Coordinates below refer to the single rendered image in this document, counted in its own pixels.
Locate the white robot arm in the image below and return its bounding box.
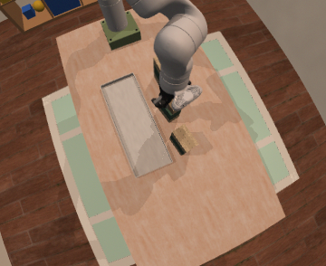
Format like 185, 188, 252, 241
98, 0, 207, 111

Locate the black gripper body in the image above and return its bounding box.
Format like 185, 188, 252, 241
159, 85, 174, 100

